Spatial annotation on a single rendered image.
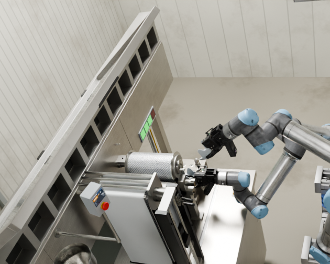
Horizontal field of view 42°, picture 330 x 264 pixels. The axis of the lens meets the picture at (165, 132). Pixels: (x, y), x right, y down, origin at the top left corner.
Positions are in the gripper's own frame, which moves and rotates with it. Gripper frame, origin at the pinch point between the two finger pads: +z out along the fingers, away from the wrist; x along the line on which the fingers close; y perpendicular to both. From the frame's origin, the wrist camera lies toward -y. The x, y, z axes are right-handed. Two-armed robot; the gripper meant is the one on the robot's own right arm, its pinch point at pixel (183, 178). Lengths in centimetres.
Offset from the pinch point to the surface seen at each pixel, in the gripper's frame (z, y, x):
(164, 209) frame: -15, 35, 47
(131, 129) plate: 29.9, 20.9, -15.9
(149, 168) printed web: 9.8, 19.5, 11.3
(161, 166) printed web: 3.0, 20.4, 10.6
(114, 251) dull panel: 30, -15, 39
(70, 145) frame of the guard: -8, 90, 67
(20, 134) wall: 168, -28, -62
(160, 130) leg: 46, -31, -71
